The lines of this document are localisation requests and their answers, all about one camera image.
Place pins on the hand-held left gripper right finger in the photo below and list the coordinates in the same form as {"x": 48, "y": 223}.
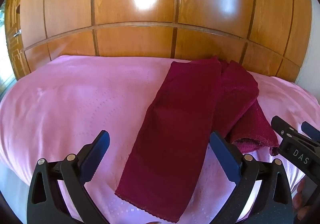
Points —
{"x": 225, "y": 156}

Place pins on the wooden headboard panels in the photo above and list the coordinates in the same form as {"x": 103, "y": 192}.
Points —
{"x": 125, "y": 39}

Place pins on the maroon cloth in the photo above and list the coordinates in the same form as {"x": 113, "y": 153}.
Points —
{"x": 175, "y": 126}

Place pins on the carved wooden door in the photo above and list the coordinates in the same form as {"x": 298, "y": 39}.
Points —
{"x": 13, "y": 59}

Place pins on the pink bedspread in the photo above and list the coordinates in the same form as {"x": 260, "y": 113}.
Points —
{"x": 75, "y": 104}

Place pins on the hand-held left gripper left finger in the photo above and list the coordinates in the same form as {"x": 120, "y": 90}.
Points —
{"x": 97, "y": 156}

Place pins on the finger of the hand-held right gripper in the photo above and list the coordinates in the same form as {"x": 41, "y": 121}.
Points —
{"x": 311, "y": 130}
{"x": 281, "y": 126}

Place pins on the person's right hand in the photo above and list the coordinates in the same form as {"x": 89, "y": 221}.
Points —
{"x": 300, "y": 199}

